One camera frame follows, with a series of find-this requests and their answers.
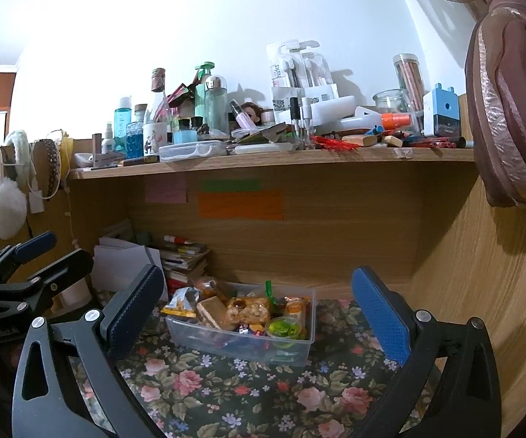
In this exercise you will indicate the orange cap white bottle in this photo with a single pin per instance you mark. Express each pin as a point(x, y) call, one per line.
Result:
point(365, 119)

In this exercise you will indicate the doll head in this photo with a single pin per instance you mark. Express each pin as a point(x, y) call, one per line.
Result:
point(254, 112)

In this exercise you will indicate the clear flat plastic case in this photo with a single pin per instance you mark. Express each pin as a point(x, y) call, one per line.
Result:
point(192, 150)

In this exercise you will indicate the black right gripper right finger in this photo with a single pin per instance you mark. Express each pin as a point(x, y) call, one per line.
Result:
point(447, 384)

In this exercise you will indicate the green cap spray bottle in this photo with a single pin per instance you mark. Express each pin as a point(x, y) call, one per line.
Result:
point(203, 72)

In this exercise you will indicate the nut bar snack packet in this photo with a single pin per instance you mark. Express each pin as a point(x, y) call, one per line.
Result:
point(247, 310)

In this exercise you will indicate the stack of books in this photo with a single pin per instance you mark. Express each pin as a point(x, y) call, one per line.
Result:
point(183, 260)

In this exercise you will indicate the white paper sheets stack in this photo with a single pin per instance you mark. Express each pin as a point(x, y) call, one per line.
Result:
point(117, 262)

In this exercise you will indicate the cream orange biscuit packet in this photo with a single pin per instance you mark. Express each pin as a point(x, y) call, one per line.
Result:
point(296, 308)

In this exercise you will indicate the white toothbrush package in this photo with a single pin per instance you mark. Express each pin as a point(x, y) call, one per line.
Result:
point(298, 69)

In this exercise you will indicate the clear plastic storage bin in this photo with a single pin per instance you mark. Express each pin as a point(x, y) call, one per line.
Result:
point(248, 346)

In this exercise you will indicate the beige wafer block packet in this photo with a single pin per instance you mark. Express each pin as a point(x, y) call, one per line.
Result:
point(213, 312)

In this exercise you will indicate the white fluffy earmuffs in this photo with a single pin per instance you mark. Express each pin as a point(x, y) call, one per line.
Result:
point(14, 177)

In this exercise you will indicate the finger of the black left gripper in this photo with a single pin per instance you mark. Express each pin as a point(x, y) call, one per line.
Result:
point(12, 257)
point(58, 273)

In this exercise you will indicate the floral dark green tablecloth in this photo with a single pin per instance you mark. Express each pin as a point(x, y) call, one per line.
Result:
point(188, 393)

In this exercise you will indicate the white cartoon mug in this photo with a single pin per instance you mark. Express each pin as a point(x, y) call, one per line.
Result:
point(155, 135)

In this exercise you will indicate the orange sticky note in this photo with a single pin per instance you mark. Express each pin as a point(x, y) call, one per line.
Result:
point(258, 205)

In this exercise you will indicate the blue liquid bottle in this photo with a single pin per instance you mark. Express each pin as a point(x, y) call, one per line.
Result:
point(122, 117)

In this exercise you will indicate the glass jar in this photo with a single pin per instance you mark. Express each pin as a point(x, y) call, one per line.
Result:
point(393, 101)

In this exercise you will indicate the wooden desk shelf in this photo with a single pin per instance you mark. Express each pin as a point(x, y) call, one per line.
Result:
point(274, 159)

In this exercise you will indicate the green sticky note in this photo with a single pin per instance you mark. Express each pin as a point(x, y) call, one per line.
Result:
point(230, 185)

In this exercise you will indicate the blue pencil sharpener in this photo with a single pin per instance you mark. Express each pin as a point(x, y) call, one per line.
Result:
point(441, 113)

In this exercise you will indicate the green jelly cup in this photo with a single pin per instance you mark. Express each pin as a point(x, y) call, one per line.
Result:
point(284, 327)

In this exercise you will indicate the clear jar of sticks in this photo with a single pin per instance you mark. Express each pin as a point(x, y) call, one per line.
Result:
point(409, 77)

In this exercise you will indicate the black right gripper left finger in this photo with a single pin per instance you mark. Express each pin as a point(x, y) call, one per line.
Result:
point(47, 401)

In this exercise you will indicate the pink sticky note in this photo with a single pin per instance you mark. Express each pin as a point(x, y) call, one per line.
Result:
point(165, 189)

